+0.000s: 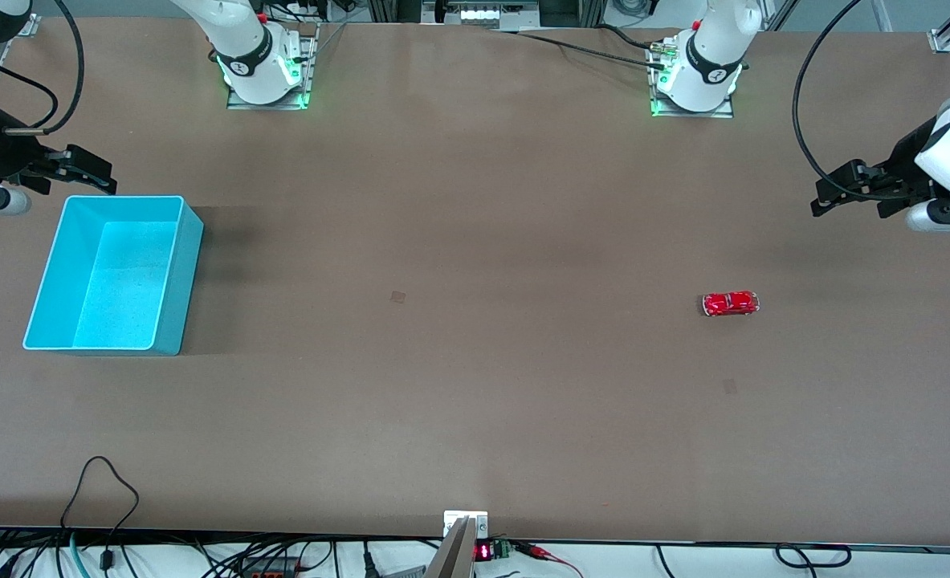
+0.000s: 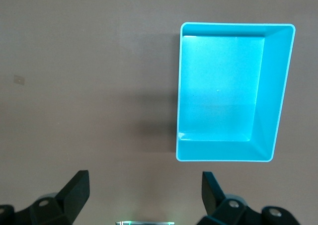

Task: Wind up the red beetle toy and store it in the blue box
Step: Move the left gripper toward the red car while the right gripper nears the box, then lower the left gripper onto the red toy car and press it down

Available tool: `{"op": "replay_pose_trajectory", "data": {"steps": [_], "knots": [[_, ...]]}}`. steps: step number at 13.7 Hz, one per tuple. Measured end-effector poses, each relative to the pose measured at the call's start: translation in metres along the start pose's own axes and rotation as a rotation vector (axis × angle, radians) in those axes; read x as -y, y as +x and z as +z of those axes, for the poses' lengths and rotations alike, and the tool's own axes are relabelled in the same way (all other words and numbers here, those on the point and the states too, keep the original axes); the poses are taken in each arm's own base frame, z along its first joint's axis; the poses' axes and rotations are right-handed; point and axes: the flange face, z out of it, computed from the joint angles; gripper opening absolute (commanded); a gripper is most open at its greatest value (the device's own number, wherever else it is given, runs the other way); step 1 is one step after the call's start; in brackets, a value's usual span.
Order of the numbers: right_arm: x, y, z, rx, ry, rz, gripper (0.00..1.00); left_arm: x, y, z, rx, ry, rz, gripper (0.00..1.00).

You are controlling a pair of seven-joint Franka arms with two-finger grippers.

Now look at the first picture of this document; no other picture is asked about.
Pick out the short black right arm cable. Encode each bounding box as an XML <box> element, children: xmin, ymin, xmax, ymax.
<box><xmin>0</xmin><ymin>40</ymin><xmax>59</xmax><ymax>129</ymax></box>

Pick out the lit white device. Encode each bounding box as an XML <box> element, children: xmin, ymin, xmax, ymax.
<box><xmin>422</xmin><ymin>0</ymin><xmax>541</xmax><ymax>26</ymax></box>

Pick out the black orange power strip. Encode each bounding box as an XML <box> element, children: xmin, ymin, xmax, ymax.
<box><xmin>238</xmin><ymin>556</ymin><xmax>303</xmax><ymax>578</ymax></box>

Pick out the white mounting bracket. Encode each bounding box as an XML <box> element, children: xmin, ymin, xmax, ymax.
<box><xmin>443</xmin><ymin>511</ymin><xmax>489</xmax><ymax>539</ymax></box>

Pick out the black looped cable with ferrite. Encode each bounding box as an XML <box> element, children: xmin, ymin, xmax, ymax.
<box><xmin>60</xmin><ymin>456</ymin><xmax>141</xmax><ymax>572</ymax></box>

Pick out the red beetle toy car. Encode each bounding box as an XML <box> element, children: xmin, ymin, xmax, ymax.
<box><xmin>702</xmin><ymin>291</ymin><xmax>760</xmax><ymax>318</ymax></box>

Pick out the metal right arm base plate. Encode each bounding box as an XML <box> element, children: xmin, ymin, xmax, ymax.
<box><xmin>226</xmin><ymin>24</ymin><xmax>313</xmax><ymax>111</ymax></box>

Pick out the grey metal camera post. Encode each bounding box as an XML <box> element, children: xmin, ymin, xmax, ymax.
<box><xmin>425</xmin><ymin>516</ymin><xmax>476</xmax><ymax>578</ymax></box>

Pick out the long black table cable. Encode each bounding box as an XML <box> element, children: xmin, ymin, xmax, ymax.
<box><xmin>491</xmin><ymin>29</ymin><xmax>672</xmax><ymax>71</ymax></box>

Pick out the black coiled cable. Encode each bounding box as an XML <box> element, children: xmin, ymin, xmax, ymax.
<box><xmin>775</xmin><ymin>543</ymin><xmax>853</xmax><ymax>569</ymax></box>

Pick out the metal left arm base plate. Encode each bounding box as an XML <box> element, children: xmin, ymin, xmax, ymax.
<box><xmin>649</xmin><ymin>36</ymin><xmax>735</xmax><ymax>120</ymax></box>

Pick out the blue plastic box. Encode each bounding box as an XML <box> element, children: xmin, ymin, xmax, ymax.
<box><xmin>22</xmin><ymin>195</ymin><xmax>205</xmax><ymax>356</ymax></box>

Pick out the red clip wire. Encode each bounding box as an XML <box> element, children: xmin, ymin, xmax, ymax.
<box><xmin>515</xmin><ymin>543</ymin><xmax>585</xmax><ymax>578</ymax></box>

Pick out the short black table cable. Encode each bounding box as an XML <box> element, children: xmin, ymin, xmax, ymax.
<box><xmin>597</xmin><ymin>23</ymin><xmax>665</xmax><ymax>51</ymax></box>

